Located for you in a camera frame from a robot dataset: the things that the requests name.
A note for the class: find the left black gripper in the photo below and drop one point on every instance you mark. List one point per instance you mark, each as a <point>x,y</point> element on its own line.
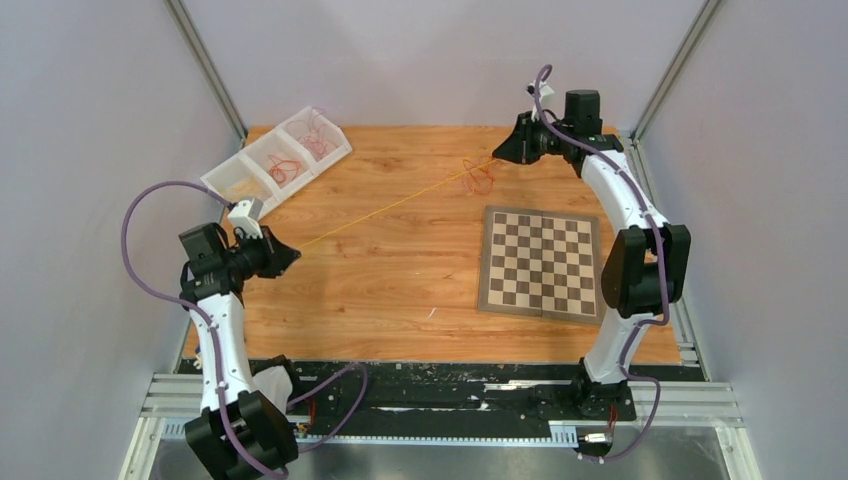
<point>277,257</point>

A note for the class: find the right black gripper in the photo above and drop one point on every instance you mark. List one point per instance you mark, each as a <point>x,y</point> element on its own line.
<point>520,147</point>

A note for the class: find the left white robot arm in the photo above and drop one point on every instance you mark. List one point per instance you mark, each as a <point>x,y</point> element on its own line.
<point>242,431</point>

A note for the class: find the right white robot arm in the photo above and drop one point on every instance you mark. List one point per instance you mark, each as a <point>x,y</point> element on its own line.
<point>645,270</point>

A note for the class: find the wooden chessboard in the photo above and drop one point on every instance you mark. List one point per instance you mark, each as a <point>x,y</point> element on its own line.
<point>541,264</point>

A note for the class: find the white three-compartment tray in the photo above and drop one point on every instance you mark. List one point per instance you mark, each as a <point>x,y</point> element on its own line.
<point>281,162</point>

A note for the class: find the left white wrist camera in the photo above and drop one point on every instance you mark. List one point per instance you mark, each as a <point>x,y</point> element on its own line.
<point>244,217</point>

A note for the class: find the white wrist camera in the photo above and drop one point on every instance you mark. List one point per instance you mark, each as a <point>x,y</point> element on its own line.
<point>542,93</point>
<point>244,217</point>

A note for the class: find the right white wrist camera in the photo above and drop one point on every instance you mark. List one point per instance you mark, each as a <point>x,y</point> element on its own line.
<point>542,93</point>

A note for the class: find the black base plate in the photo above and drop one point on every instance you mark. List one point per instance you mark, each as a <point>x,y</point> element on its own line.
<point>449,400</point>

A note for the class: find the aluminium frame rail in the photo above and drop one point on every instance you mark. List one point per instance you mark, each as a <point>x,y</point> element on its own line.
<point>675,405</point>

